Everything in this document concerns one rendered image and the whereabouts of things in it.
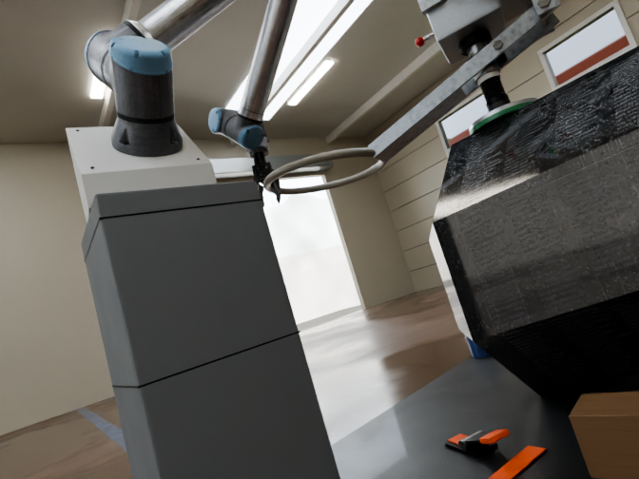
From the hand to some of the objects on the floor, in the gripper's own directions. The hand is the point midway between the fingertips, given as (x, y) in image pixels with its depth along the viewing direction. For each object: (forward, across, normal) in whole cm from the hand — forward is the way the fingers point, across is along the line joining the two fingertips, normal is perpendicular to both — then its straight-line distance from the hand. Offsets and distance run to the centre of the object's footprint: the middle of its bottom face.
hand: (270, 202), depth 162 cm
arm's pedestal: (+89, -23, -46) cm, 103 cm away
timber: (+81, +67, -83) cm, 134 cm away
